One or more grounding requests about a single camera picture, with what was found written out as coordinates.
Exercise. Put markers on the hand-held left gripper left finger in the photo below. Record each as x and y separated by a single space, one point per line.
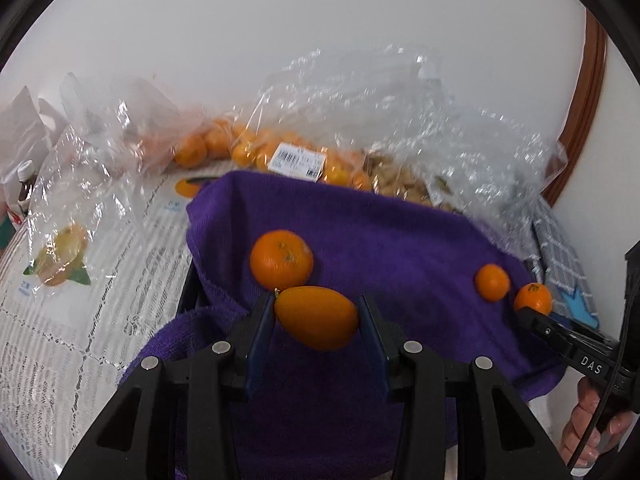
260 342

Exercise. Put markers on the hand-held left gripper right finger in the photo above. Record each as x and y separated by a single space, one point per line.
373 347

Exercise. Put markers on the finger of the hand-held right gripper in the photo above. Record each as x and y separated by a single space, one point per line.
542 330
582 329

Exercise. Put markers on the small mandarin with green stem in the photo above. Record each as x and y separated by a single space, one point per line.
533 297

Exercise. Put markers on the oval orange kumquat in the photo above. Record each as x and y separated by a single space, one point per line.
316 317

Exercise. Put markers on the person's right hand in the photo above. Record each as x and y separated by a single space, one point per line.
582 435

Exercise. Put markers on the blue plastic item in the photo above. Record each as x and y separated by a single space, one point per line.
580 306

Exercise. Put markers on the small round mandarin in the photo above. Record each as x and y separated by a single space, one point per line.
492 282

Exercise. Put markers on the grey checked cloth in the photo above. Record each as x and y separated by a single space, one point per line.
557 250

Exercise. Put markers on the large round mandarin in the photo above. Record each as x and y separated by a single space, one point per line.
281 259

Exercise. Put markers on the black tray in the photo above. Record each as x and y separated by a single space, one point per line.
187 287

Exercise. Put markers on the purple towel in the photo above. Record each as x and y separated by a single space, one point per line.
410 240

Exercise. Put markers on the pile of bagged mandarins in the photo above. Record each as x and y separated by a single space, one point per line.
260 150

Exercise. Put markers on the clear bag with white label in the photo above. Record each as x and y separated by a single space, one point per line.
295 125

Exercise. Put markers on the clear bag with fruit peel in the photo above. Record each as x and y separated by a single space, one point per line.
75 220

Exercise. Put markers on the crinkled clear bag of nuts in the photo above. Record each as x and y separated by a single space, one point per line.
450 125

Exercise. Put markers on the empty clear plastic bag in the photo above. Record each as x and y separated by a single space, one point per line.
125 120

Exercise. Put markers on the brown glass bottle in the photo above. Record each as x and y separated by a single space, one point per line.
22 187

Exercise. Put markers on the brown wooden frame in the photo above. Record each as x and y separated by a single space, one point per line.
585 110

